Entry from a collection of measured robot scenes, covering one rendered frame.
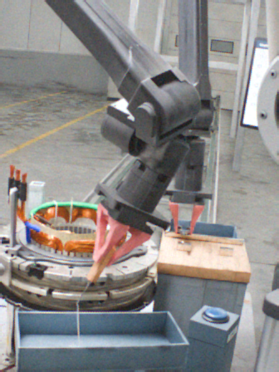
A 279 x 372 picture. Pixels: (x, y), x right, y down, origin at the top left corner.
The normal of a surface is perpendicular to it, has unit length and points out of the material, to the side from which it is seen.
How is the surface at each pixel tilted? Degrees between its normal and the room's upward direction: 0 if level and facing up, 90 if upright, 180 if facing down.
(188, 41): 90
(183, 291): 90
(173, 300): 90
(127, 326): 90
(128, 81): 108
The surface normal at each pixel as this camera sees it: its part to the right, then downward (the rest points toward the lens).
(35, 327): 0.23, 0.26
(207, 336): -0.47, 0.17
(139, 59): 0.35, -0.49
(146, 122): -0.70, 0.43
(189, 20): -0.67, 0.11
